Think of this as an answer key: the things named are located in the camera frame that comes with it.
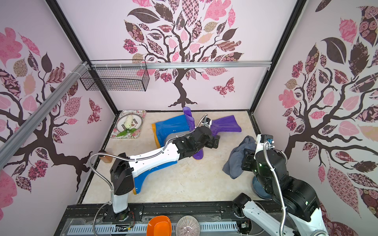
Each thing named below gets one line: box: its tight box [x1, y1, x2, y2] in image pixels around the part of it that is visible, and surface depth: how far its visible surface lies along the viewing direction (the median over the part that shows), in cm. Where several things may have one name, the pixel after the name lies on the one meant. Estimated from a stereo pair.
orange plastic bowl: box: [146, 215, 172, 236], surface depth 70 cm
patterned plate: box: [116, 113, 143, 133], surface depth 113 cm
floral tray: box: [110, 109, 147, 139], surface depth 112 cm
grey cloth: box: [222, 135, 257, 179], surface depth 61 cm
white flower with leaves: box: [116, 115, 137, 138], surface depth 109 cm
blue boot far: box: [151, 114, 191, 149], surface depth 105 cm
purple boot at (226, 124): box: [210, 115, 242, 137], surface depth 112 cm
